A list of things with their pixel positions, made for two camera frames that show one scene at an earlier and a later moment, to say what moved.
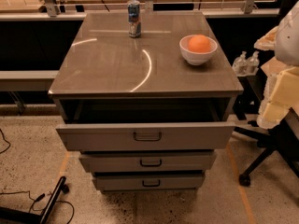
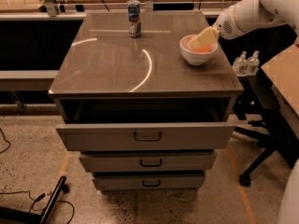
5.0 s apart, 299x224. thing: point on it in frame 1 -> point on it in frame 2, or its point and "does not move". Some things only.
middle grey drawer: x=147 y=161 does not move
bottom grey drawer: x=123 y=181 does not move
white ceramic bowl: x=196 y=59 does not move
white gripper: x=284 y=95 -> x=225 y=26
